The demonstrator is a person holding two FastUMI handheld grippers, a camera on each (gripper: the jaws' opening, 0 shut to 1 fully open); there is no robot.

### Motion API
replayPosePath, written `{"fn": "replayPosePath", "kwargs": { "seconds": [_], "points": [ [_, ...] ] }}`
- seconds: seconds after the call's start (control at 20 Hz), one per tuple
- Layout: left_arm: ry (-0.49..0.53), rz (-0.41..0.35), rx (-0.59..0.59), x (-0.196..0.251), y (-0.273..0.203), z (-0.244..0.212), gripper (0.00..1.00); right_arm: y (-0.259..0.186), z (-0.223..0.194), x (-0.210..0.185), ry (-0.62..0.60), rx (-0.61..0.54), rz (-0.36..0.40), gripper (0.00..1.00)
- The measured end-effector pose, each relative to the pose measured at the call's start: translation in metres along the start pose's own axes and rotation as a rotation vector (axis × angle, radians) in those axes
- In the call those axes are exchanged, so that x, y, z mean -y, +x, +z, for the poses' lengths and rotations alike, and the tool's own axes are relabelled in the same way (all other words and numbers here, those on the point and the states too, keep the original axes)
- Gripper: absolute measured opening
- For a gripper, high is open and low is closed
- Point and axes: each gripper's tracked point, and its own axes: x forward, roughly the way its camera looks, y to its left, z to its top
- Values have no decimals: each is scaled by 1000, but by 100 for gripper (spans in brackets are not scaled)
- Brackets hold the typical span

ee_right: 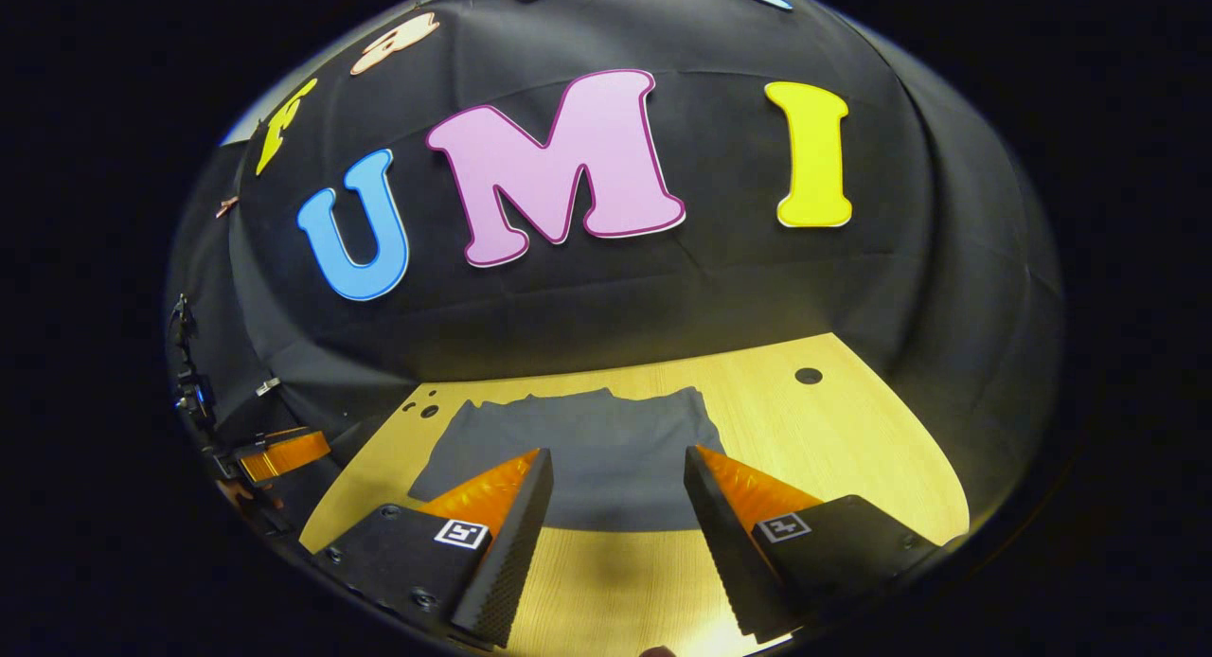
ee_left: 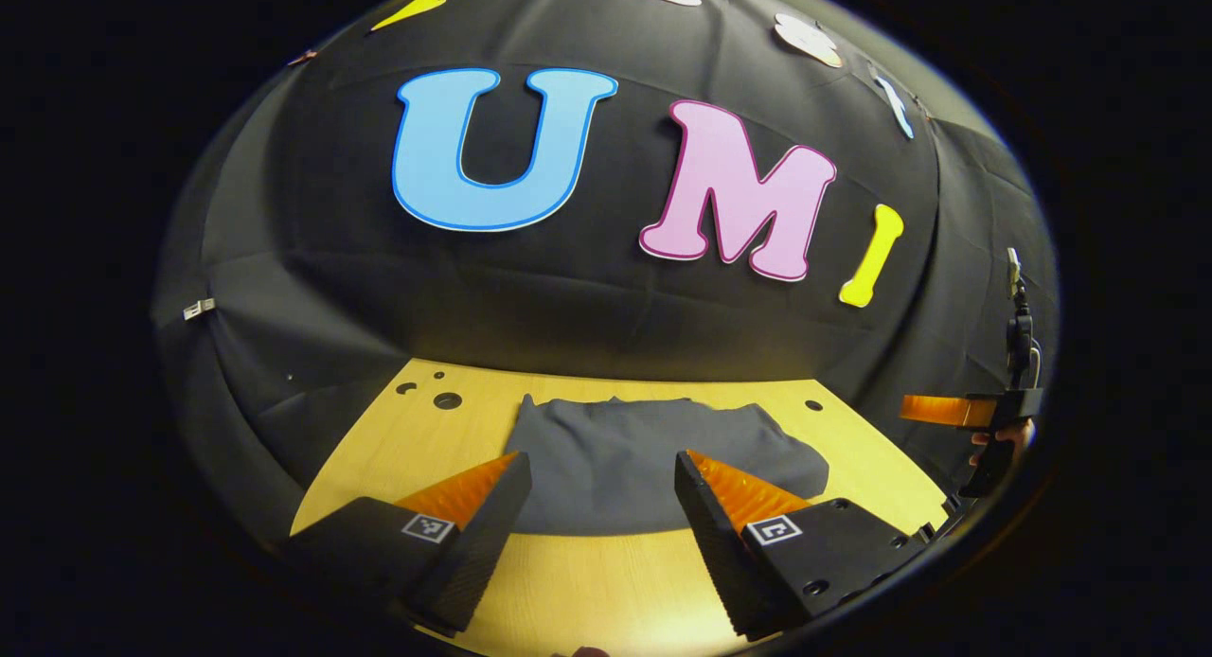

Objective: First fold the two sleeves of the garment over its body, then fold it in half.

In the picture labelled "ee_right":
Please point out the white cloth clip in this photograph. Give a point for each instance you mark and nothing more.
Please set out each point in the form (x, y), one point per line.
(267, 386)

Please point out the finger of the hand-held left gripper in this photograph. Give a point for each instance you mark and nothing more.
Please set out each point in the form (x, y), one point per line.
(284, 456)

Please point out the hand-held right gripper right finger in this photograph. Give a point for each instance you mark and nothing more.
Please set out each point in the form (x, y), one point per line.
(729, 553)

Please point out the black backdrop cloth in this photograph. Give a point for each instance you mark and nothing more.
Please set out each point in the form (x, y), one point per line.
(710, 278)

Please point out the grey polo shirt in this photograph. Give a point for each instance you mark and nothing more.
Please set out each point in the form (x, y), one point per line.
(606, 449)

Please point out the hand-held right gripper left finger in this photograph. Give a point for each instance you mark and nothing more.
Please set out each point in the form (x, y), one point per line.
(511, 553)

